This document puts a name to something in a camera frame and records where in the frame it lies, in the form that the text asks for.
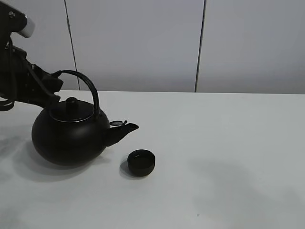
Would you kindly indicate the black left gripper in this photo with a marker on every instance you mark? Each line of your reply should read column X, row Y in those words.
column 24, row 82

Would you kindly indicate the black round teapot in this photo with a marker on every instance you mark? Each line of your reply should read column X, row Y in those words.
column 74, row 132

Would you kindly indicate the small black teacup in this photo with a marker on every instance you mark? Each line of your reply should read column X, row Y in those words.
column 141, row 162

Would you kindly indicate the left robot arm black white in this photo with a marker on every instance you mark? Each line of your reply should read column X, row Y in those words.
column 13, row 21

